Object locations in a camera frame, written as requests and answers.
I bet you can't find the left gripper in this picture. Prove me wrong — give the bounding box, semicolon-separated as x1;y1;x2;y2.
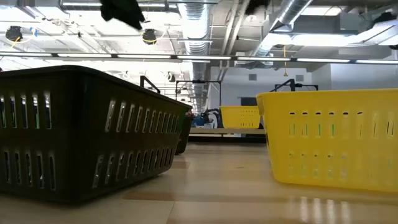
99;0;146;31

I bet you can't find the yellow slotted plastic basket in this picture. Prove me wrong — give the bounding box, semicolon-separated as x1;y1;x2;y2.
219;105;261;129
256;88;398;193

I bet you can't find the long ceiling light strip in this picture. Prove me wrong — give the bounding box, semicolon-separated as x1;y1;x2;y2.
0;52;398;65

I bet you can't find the blue and white equipment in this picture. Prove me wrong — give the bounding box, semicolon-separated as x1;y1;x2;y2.
192;108;222;129

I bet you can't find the black hanging cable reel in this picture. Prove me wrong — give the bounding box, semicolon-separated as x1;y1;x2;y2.
142;28;158;45
4;25;24;43

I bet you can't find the silver smooth ventilation duct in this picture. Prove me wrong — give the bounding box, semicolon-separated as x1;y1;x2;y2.
251;0;315;57

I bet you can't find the yellow hanging cord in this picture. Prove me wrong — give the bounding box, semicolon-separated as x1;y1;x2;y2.
282;45;289;78

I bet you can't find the wooden shelf with black frame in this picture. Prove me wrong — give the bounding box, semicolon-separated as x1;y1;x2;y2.
139;75;318;144

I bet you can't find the black aluminium table frame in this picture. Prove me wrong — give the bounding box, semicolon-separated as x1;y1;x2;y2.
188;134;267;144

